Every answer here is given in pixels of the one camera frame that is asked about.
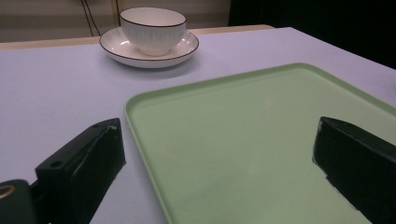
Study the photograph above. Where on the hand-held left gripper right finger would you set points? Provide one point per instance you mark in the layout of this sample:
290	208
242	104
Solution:
358	161

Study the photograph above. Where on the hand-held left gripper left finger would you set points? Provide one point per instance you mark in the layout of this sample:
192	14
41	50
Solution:
84	168

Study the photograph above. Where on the white ribbed bowl dark rim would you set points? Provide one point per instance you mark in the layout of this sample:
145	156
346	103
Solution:
153	29

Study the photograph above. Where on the light green plastic tray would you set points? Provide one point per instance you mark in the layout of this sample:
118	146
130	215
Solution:
243	140

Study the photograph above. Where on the white saucer dark rim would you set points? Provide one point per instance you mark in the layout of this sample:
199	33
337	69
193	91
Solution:
121	46

